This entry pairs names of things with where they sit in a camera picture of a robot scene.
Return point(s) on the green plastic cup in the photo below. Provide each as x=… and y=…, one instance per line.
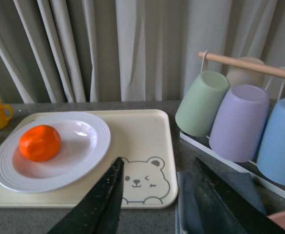
x=198, y=109

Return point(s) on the orange mandarin fruit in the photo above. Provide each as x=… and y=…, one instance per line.
x=40, y=143

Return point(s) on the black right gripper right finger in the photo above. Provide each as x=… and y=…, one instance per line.
x=223, y=210

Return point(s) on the purple plastic cup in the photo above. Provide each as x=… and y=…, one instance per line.
x=239, y=123

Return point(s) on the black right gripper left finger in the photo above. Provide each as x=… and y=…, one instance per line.
x=98, y=212

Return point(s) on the grey white curtain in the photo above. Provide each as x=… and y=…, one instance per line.
x=127, y=50

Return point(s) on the white ridged plate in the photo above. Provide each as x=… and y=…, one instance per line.
x=85, y=139

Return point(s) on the cream bear tray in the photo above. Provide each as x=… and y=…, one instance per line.
x=142, y=138

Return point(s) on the white cup rack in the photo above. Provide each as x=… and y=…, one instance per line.
x=253, y=69

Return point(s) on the beige plastic cup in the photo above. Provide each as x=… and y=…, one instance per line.
x=238, y=76

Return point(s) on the grey folded cloth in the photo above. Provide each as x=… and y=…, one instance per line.
x=187, y=218

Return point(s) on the blue plastic cup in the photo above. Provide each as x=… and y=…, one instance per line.
x=271, y=156

